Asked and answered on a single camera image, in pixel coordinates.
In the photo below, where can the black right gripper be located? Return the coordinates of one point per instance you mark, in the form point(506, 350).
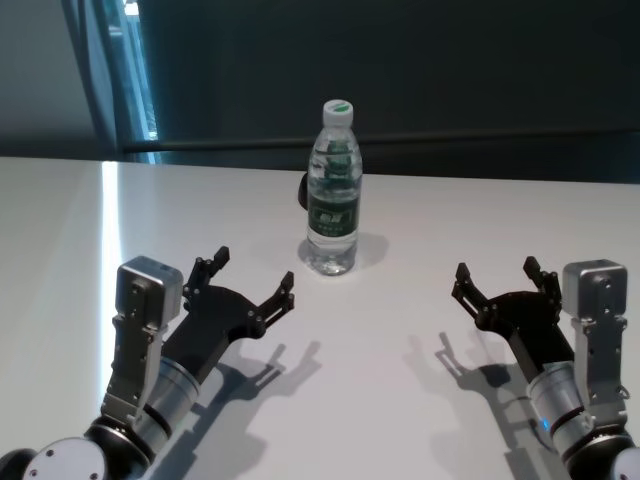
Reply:
point(530, 325)

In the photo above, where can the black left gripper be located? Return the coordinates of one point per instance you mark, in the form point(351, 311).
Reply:
point(210, 325)

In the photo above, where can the clear water bottle green label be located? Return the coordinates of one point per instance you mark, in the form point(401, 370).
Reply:
point(334, 210)

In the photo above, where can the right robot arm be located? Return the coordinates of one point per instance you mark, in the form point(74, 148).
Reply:
point(555, 395)

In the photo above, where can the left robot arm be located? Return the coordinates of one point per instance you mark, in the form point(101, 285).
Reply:
point(165, 390)

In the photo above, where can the green YES button black base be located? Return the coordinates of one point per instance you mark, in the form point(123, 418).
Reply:
point(302, 192)

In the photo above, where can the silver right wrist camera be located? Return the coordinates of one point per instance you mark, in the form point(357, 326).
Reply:
point(597, 300)

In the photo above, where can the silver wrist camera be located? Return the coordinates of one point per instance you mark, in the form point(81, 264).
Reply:
point(597, 300)
point(145, 300)

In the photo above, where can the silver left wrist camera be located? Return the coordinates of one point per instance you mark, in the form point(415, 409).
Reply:
point(145, 300)

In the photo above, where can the grey horizontal rail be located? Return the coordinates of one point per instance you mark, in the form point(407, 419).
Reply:
point(225, 144)

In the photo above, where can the grey slanted frame post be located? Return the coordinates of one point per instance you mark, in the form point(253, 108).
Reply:
point(95, 90)

